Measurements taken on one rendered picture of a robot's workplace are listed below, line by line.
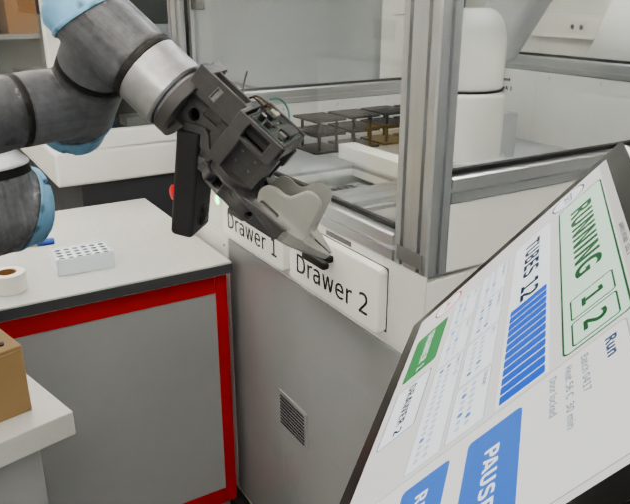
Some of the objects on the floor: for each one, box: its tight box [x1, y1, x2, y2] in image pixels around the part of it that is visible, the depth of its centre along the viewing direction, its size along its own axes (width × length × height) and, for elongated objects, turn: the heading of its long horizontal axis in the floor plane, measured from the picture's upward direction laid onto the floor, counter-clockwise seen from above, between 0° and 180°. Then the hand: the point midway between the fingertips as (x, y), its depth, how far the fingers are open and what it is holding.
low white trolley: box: [0, 198, 237, 504], centre depth 184 cm, size 58×62×76 cm
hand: (315, 252), depth 70 cm, fingers closed
